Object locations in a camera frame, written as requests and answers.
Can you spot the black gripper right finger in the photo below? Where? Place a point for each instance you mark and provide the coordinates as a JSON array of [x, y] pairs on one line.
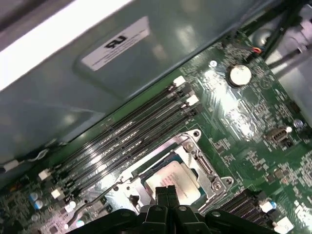
[[171, 197]]

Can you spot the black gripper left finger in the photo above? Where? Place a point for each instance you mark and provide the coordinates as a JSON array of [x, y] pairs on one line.
[[162, 197]]

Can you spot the square silver CPU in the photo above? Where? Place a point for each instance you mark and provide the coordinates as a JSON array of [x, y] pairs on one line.
[[170, 175]]

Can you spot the thin metal locking lever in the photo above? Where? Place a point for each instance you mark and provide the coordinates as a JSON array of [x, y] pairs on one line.
[[84, 207]]

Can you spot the RAM slot white clips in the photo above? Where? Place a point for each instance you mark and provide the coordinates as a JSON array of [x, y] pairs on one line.
[[253, 208], [111, 128], [122, 148], [284, 225]]

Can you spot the CPU socket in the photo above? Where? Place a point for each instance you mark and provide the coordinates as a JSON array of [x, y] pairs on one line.
[[196, 133]]

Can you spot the green motherboard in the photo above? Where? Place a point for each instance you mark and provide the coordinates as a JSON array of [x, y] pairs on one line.
[[243, 151]]

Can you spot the silver USB port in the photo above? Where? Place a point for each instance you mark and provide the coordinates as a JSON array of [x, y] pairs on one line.
[[275, 134]]

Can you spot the black open PC case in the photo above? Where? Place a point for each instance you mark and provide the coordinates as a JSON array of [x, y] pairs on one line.
[[122, 73]]

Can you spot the silver coin battery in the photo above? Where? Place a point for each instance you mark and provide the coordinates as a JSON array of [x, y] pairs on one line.
[[239, 75]]

